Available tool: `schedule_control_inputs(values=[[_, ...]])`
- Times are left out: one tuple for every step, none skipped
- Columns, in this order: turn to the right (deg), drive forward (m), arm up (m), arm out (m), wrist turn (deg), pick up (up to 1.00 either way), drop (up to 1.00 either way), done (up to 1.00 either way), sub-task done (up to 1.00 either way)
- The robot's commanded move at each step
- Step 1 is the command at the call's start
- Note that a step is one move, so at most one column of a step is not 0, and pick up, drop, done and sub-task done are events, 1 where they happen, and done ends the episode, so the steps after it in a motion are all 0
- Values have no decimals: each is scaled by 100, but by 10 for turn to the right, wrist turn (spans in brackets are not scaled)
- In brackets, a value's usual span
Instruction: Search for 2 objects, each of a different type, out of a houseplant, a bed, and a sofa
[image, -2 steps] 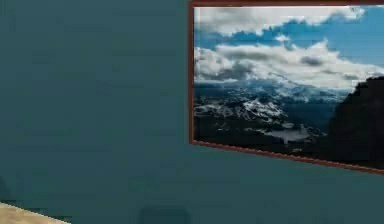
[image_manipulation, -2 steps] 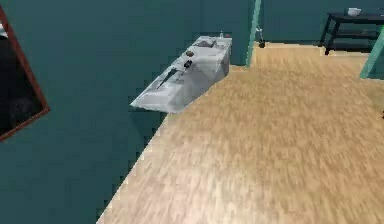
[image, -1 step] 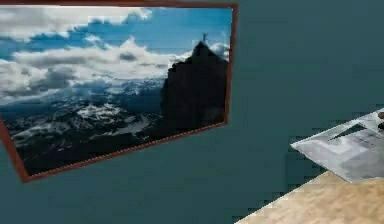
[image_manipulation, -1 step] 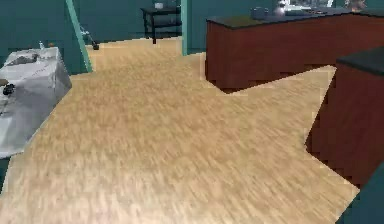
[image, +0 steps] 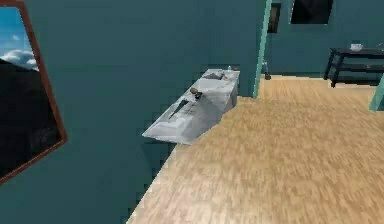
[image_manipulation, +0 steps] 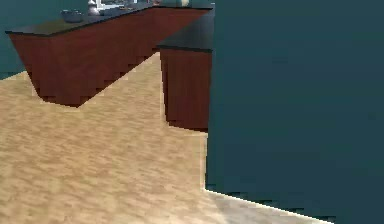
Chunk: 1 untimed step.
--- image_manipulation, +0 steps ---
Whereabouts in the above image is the dark grey bowl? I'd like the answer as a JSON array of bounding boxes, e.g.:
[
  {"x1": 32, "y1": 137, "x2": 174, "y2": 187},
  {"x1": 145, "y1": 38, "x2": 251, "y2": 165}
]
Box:
[{"x1": 60, "y1": 9, "x2": 85, "y2": 24}]

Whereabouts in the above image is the white window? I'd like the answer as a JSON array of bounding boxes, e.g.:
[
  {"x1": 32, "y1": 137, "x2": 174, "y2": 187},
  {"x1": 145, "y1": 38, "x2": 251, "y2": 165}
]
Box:
[{"x1": 95, "y1": 0, "x2": 138, "y2": 11}]

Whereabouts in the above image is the red-brown kitchen counter cabinet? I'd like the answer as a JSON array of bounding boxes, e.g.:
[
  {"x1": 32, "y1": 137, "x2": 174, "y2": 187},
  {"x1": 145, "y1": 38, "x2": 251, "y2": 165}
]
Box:
[{"x1": 4, "y1": 2, "x2": 215, "y2": 133}]

